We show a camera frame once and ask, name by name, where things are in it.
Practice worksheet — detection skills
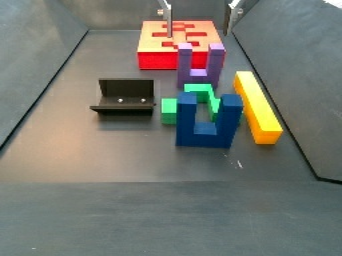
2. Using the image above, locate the black angle bracket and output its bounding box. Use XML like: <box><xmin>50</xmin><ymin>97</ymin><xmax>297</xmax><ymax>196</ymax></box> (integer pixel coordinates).
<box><xmin>90</xmin><ymin>78</ymin><xmax>155</xmax><ymax>113</ymax></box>

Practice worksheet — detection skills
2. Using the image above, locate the green zigzag block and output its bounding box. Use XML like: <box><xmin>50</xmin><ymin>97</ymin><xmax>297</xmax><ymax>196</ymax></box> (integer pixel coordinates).
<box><xmin>161</xmin><ymin>84</ymin><xmax>221</xmax><ymax>125</ymax></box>

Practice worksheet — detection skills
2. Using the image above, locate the blue U-shaped block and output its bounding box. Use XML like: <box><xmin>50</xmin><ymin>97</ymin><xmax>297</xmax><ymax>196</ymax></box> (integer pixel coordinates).
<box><xmin>175</xmin><ymin>92</ymin><xmax>243</xmax><ymax>148</ymax></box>

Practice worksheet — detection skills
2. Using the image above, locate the red slotted board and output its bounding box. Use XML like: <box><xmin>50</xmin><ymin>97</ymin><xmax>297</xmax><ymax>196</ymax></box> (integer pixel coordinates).
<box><xmin>137</xmin><ymin>20</ymin><xmax>222</xmax><ymax>70</ymax></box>

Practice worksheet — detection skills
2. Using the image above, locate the yellow long bar block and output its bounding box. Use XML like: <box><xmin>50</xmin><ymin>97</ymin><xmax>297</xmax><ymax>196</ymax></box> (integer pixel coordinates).
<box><xmin>234</xmin><ymin>71</ymin><xmax>283</xmax><ymax>145</ymax></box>

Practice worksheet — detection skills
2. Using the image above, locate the purple U-shaped block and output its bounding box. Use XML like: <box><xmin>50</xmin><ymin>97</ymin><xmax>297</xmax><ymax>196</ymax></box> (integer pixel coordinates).
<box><xmin>177</xmin><ymin>43</ymin><xmax>226</xmax><ymax>89</ymax></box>

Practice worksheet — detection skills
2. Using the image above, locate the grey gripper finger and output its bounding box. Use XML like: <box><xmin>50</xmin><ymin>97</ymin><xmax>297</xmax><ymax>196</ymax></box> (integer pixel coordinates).
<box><xmin>226</xmin><ymin>0</ymin><xmax>245</xmax><ymax>33</ymax></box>
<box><xmin>157</xmin><ymin>0</ymin><xmax>173</xmax><ymax>38</ymax></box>

